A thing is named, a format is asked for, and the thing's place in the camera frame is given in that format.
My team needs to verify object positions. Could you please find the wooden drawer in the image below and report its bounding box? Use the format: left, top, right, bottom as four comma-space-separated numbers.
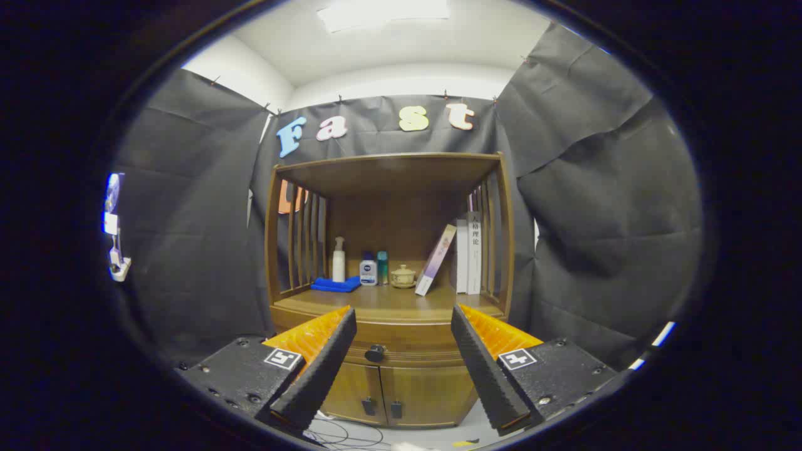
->
271, 307, 507, 369

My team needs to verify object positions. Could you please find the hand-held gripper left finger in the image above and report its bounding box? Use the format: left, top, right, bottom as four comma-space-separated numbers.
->
177, 305, 358, 439

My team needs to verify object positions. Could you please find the blue folded cloth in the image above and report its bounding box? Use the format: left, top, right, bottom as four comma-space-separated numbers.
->
310, 276, 362, 293

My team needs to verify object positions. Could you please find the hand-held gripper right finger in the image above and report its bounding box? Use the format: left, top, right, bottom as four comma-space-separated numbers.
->
450, 304, 618, 437

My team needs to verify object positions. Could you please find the ceiling light panel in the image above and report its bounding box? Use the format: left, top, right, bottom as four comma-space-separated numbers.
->
316, 0, 452, 34

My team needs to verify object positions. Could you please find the wooden cabinet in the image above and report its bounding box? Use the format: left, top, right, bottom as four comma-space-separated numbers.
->
264, 152, 516, 429

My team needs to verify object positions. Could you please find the wooden countertop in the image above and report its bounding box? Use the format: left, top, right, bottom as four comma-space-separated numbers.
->
271, 283, 507, 326

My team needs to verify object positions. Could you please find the black cable tangle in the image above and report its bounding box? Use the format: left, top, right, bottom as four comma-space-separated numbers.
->
307, 413, 392, 448

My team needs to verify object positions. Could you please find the purple cover book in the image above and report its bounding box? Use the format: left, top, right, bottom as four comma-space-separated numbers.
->
415, 224, 457, 297

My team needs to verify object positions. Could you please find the white book black lettering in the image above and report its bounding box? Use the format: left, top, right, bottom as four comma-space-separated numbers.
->
466, 212, 482, 296

